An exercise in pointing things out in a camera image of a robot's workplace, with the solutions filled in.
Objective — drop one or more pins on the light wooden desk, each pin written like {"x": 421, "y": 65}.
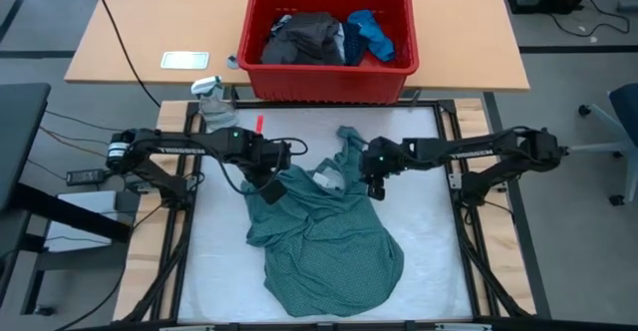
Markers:
{"x": 149, "y": 22}

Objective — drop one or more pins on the small grey object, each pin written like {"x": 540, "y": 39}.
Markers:
{"x": 232, "y": 62}

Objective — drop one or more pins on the red marker pen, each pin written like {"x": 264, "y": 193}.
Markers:
{"x": 259, "y": 124}

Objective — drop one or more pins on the black aluminium frame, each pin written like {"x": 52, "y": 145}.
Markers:
{"x": 349, "y": 327}

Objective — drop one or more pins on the white box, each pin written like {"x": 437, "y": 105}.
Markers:
{"x": 85, "y": 201}

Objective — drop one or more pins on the red plastic laundry basket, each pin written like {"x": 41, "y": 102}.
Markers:
{"x": 324, "y": 84}

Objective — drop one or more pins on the bright blue garment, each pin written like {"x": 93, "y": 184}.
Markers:
{"x": 374, "y": 34}

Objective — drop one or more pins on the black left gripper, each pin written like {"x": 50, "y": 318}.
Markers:
{"x": 269, "y": 159}

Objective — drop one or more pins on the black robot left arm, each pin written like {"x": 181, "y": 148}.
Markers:
{"x": 189, "y": 146}

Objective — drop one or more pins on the grey power strip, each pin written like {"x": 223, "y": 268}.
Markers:
{"x": 628, "y": 6}

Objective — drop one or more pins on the black power adapter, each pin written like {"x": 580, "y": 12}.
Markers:
{"x": 85, "y": 177}

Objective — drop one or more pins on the clear spray bottle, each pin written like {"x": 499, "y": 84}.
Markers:
{"x": 217, "y": 111}

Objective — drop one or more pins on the small metal bracket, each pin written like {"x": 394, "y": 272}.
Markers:
{"x": 454, "y": 181}

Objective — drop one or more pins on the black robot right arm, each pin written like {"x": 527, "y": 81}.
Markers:
{"x": 468, "y": 152}

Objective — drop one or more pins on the black stand bar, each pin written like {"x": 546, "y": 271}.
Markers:
{"x": 75, "y": 216}

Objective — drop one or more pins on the blue office chair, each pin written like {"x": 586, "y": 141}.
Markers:
{"x": 625, "y": 116}

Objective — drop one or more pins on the dark grey garment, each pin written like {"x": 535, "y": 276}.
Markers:
{"x": 304, "y": 37}

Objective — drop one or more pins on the teal dotted button shirt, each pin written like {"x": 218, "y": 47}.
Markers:
{"x": 324, "y": 251}

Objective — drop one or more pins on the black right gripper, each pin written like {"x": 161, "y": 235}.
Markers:
{"x": 381, "y": 156}

